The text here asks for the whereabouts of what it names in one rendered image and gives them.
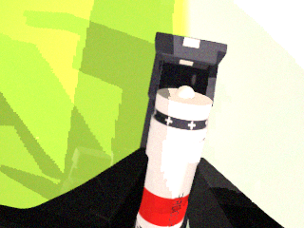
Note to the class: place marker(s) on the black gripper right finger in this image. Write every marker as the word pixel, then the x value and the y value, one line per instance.
pixel 214 202

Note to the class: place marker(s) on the white cylindrical battery with red and black bands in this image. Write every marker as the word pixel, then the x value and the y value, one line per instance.
pixel 176 137

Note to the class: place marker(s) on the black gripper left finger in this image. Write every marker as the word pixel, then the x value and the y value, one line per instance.
pixel 110 200

